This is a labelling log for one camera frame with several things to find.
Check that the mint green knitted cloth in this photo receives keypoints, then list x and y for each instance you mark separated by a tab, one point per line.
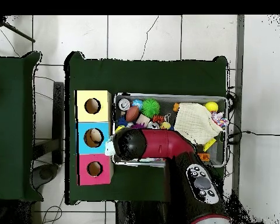
109	149

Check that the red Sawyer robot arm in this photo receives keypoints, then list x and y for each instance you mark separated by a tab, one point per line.
158	142

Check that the wooden box with three holes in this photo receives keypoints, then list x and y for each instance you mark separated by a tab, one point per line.
91	123

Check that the brown toy football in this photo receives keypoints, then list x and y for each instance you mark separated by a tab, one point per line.
132	113

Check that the green spiky ball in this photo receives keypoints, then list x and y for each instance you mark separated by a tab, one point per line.
150	107

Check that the blue globe ball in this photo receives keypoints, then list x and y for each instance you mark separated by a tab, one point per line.
137	103

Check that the silver drink can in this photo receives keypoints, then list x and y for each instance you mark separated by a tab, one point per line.
124	104

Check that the white ball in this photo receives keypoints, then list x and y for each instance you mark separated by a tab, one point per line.
96	136

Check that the cream knitted cloth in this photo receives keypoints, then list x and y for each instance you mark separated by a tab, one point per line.
196	122

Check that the orange plastic tray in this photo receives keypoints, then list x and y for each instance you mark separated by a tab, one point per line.
204	157

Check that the plain yellow ball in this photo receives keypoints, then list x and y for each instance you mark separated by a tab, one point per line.
211	106

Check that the green cloth side table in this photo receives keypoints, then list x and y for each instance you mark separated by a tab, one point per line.
11	135

